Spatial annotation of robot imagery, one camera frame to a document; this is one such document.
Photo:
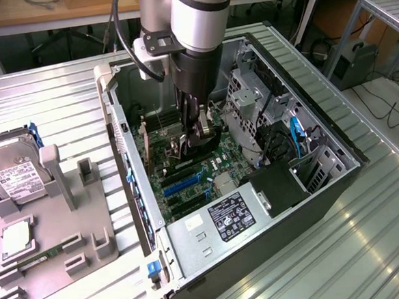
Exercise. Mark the black expansion slot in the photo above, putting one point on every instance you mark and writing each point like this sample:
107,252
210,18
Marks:
179,178
187,198
190,207

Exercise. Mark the black office chair base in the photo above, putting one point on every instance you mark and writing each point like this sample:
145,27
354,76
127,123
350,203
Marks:
72,38

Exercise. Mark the wrist camera on grey bracket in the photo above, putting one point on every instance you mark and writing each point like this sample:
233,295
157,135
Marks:
152,57

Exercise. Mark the silver CPU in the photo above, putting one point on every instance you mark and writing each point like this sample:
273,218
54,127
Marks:
17,237

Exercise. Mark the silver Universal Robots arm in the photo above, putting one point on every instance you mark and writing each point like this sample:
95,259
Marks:
197,19

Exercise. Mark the blue expansion slot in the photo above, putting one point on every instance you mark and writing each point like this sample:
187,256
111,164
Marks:
181,187

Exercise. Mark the loose green RAM stick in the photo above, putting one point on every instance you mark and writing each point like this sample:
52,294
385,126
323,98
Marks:
39,259

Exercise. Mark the green Dell motherboard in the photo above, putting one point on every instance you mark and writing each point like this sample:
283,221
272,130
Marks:
221,163

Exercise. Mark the silver metal disk bay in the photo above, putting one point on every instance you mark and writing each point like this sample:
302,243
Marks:
247,98

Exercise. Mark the grey plastic parts rack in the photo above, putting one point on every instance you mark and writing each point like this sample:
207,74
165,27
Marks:
55,235

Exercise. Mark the wooden desk with white frame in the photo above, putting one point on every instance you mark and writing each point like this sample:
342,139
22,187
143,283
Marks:
73,13

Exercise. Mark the silver hard disk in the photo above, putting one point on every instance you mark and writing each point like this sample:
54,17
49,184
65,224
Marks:
12,162

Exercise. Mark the blue case latch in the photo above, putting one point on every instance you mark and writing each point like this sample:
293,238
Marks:
153,268

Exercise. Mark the thin metal locking lever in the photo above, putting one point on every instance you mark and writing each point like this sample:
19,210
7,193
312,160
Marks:
160,118

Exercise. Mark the silver power supply unit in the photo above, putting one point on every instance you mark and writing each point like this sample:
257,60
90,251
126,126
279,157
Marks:
192,245

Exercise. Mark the blue disk carrier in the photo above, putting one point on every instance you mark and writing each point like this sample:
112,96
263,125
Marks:
34,132

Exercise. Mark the metal slat side table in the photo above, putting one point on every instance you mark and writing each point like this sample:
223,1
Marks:
388,9

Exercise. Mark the black stand pole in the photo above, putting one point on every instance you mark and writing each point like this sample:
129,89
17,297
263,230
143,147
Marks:
313,11

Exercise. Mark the small silver heat sink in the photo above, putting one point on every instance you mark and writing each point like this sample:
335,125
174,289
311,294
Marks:
224,183

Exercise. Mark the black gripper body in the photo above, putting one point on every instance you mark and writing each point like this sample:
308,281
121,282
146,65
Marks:
197,71

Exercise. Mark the black plastic shroud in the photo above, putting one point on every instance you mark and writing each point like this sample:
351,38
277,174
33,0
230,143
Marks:
278,192

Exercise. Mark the open black PC case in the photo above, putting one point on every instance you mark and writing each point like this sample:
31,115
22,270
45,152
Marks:
294,238

